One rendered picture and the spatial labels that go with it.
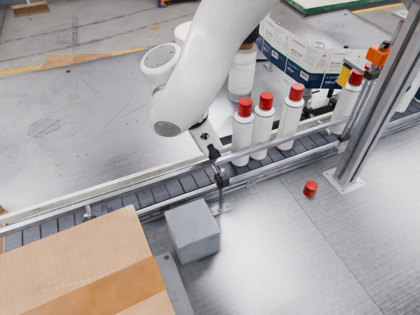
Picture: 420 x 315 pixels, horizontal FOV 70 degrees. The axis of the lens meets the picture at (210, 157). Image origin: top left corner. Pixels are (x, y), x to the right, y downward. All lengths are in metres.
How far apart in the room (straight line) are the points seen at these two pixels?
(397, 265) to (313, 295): 0.22
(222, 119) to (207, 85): 0.51
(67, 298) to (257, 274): 0.43
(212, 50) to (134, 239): 0.30
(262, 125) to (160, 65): 0.33
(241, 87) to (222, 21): 0.57
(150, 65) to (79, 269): 0.34
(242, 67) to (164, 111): 0.52
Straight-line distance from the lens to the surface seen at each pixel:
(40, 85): 1.41
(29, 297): 0.46
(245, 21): 0.47
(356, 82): 0.91
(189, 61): 0.47
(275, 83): 1.18
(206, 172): 0.82
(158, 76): 0.55
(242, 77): 1.01
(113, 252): 0.45
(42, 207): 0.82
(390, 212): 0.94
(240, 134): 0.75
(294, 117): 0.82
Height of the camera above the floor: 1.51
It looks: 47 degrees down
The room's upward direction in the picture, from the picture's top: straight up
